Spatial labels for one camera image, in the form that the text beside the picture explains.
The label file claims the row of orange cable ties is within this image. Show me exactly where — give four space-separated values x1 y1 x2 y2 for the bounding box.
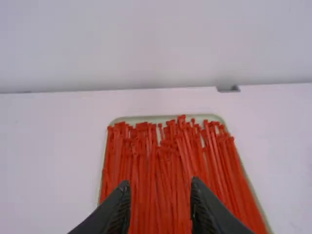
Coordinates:
99 114 269 234

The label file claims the pale tray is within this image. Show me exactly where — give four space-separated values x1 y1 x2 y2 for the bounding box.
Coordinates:
97 113 273 234

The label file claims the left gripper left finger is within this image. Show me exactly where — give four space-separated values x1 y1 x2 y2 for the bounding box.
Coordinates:
67 179 133 234

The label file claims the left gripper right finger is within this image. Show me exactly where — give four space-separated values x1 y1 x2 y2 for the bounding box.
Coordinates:
189 176 257 234

